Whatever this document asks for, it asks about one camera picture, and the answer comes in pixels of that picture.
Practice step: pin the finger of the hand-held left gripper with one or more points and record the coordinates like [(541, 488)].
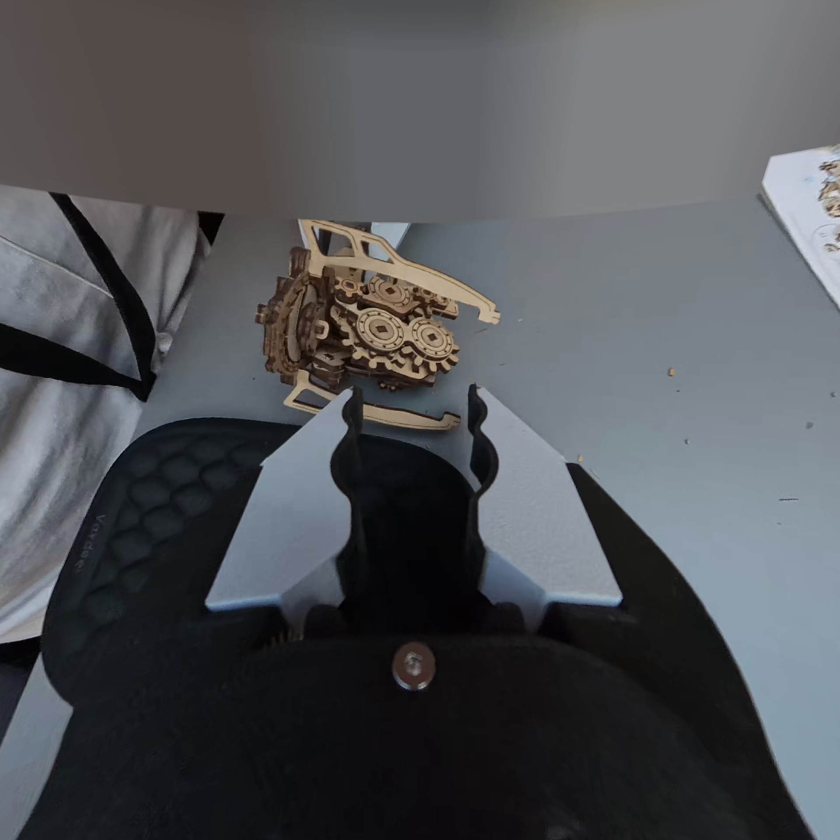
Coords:
[(392, 233)]

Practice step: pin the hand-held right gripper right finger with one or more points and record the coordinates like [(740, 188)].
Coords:
[(544, 525)]

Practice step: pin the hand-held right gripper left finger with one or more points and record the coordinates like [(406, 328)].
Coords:
[(282, 518)]

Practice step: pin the wooden gear car model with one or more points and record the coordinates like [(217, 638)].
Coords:
[(380, 328)]

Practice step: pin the black honeycomb textured mat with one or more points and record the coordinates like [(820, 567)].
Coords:
[(164, 472)]

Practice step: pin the person's grey black-striped shirt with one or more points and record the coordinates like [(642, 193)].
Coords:
[(52, 459)]

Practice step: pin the white instruction booklet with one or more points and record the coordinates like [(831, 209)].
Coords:
[(802, 210)]

